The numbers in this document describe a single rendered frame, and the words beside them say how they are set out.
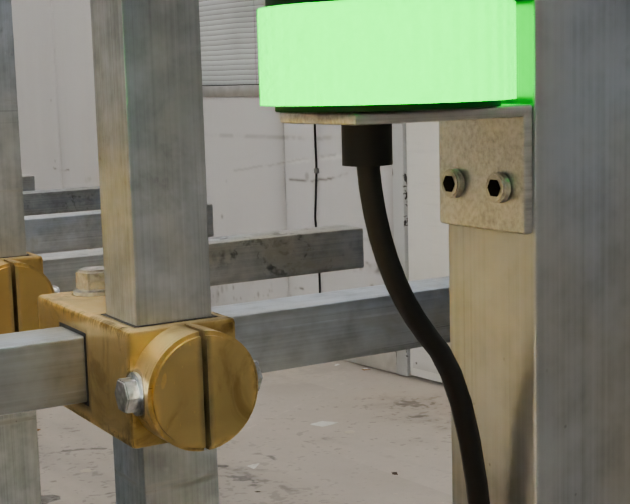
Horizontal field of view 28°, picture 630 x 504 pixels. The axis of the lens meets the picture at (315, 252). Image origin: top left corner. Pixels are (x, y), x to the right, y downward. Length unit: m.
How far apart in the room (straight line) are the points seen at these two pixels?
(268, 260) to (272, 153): 4.16
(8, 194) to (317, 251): 0.25
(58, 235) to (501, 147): 0.81
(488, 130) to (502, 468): 0.09
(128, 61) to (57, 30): 6.14
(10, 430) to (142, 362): 0.28
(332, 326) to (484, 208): 0.32
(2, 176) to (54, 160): 6.01
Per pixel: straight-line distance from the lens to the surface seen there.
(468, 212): 0.32
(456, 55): 0.27
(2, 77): 0.76
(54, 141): 6.75
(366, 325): 0.63
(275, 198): 5.05
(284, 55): 0.28
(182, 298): 0.53
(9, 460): 0.79
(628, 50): 0.32
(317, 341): 0.62
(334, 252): 0.91
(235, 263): 0.88
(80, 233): 1.09
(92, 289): 0.61
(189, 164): 0.53
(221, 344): 0.51
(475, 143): 0.32
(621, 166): 0.32
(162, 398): 0.51
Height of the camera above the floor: 1.07
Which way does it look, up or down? 8 degrees down
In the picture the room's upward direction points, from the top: 2 degrees counter-clockwise
